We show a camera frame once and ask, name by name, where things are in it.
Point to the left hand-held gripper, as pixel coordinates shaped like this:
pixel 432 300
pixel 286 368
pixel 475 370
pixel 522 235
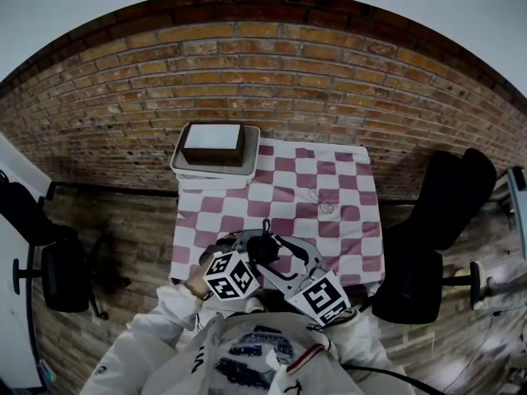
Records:
pixel 230 276

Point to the white plastic tray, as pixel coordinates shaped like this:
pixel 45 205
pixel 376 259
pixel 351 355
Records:
pixel 214 181
pixel 252 154

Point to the small teal pink object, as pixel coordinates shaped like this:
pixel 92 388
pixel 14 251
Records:
pixel 46 372

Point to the white desk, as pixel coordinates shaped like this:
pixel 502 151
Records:
pixel 12 261

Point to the black office chair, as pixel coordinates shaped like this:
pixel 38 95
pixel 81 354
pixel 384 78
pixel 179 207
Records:
pixel 444 204
pixel 63 280

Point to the person's right forearm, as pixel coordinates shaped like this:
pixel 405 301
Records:
pixel 362 340

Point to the person's white shoe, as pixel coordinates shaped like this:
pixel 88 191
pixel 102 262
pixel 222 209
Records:
pixel 254 305

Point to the pink white checkered tablecloth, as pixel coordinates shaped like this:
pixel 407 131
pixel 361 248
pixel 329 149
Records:
pixel 247 204

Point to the person's left forearm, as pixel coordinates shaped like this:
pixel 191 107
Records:
pixel 169 311

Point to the grey table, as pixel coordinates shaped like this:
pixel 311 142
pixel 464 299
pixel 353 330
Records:
pixel 519 212

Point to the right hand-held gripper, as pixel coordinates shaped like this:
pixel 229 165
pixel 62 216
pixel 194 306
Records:
pixel 321 298

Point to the brown box with white top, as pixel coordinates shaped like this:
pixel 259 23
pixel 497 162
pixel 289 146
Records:
pixel 214 156

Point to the person in white printed shirt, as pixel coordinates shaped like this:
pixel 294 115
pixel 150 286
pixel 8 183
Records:
pixel 247 360

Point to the black pouch with cord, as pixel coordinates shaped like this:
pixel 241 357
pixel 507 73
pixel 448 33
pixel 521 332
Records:
pixel 263 247

